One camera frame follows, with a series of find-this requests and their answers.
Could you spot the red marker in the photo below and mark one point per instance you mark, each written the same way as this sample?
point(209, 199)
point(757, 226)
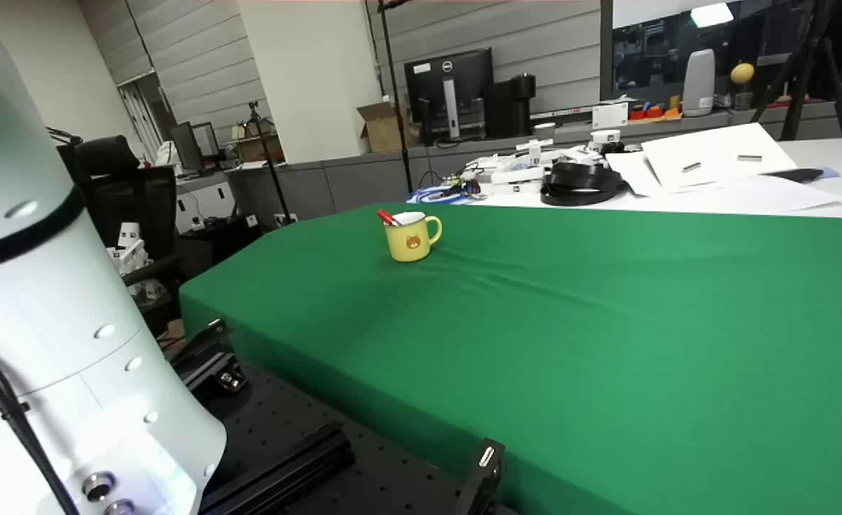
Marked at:
point(388, 219)

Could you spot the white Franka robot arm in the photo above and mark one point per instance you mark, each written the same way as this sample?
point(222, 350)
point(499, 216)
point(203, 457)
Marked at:
point(48, 314)

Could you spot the yellow mug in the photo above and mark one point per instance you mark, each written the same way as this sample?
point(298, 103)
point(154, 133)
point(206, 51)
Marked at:
point(408, 243)

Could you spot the white electronics boards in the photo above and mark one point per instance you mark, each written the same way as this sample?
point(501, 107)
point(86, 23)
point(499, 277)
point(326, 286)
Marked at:
point(501, 171)

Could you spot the brown cardboard box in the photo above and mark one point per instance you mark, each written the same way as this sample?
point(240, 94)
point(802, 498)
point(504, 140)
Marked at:
point(379, 130)

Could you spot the thin black stand pole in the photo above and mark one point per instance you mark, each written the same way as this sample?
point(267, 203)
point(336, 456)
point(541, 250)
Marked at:
point(396, 103)

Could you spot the black computer box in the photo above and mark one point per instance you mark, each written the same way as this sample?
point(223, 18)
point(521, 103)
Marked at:
point(507, 108)

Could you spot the black Dell monitor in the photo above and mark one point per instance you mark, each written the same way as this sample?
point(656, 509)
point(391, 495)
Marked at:
point(439, 80)

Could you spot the small black tripod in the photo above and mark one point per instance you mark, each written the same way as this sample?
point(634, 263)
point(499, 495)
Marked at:
point(267, 153)

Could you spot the green table cloth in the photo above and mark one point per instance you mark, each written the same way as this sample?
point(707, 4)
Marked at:
point(582, 360)

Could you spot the small white box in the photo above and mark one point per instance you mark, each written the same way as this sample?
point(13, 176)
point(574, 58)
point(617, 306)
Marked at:
point(610, 116)

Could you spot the small dark monitor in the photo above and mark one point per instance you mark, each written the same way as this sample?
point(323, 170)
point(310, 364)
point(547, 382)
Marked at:
point(197, 143)

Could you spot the orange red items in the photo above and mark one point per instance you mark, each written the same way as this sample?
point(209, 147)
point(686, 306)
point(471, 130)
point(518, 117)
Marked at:
point(653, 113)

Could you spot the white toy figure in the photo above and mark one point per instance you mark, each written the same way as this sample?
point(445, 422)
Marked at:
point(131, 246)

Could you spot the black office chair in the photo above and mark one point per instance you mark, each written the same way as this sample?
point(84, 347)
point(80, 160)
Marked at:
point(123, 201)

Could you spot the large white paper sheet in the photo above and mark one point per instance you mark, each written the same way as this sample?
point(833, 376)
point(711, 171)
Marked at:
point(717, 153)

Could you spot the large dark display screen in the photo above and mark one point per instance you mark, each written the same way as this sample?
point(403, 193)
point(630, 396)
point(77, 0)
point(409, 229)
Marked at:
point(667, 58)

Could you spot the yellow ball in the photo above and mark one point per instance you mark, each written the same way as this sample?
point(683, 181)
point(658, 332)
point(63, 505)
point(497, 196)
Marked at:
point(741, 73)

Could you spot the flat black device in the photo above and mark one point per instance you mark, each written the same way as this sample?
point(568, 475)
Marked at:
point(793, 176)

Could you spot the black clamp bracket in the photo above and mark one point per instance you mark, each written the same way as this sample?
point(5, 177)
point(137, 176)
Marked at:
point(482, 487)

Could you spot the black aluminium rail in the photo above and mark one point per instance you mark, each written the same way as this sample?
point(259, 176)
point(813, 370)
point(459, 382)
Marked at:
point(206, 360)
point(279, 472)

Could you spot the black camera tripod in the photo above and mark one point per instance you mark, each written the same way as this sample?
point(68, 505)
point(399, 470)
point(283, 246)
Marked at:
point(823, 30)

